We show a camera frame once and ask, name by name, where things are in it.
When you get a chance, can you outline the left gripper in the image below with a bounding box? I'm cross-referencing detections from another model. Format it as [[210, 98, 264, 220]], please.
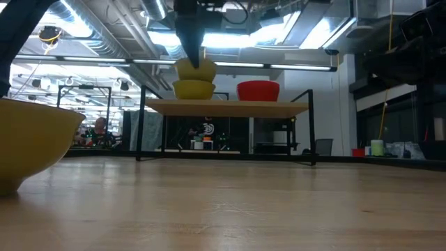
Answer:
[[173, 0, 224, 69]]

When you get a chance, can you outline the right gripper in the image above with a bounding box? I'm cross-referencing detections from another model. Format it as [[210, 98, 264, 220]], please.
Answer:
[[363, 43, 446, 84]]

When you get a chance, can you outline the yellow bowl with speckled inside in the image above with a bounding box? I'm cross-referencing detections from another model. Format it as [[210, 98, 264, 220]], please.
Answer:
[[0, 98, 87, 197], [175, 57, 217, 84], [171, 79, 217, 101]]

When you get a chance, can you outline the white cylinder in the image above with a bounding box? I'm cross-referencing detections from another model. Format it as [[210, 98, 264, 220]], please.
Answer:
[[433, 116, 446, 142]]

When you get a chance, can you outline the wooden shelf with black legs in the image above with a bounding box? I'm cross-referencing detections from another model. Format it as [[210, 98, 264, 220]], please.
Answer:
[[135, 89, 318, 167]]

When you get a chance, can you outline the clear plastic pile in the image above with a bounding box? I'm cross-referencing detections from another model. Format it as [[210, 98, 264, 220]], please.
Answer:
[[383, 140, 426, 160]]

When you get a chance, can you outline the light green cup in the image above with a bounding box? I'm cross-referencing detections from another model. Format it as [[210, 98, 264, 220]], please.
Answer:
[[370, 139, 385, 157]]

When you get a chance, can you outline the person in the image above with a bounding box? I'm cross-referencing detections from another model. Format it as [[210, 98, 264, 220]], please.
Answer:
[[187, 118, 219, 140], [78, 116, 116, 147]]

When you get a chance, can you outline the grey cloth cover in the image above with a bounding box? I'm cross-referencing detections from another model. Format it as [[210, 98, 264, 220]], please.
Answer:
[[129, 110, 164, 152]]

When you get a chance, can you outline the long ceiling light bar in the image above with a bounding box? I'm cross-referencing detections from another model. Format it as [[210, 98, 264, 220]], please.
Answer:
[[13, 48, 338, 73]]

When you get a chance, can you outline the black round ceiling device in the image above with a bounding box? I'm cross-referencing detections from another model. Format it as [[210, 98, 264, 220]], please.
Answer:
[[37, 24, 63, 46]]

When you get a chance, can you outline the yellow hanging cord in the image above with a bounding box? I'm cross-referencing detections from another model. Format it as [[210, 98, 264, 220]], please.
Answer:
[[378, 0, 394, 140]]

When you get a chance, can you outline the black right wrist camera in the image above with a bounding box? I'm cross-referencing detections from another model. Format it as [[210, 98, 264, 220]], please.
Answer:
[[399, 1, 446, 45]]

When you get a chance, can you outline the silver ventilation duct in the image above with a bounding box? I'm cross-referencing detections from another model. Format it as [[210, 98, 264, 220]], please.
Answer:
[[139, 0, 168, 22]]

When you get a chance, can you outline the black camera rig frame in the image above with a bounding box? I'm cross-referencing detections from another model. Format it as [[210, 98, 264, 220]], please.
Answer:
[[56, 84, 113, 147]]

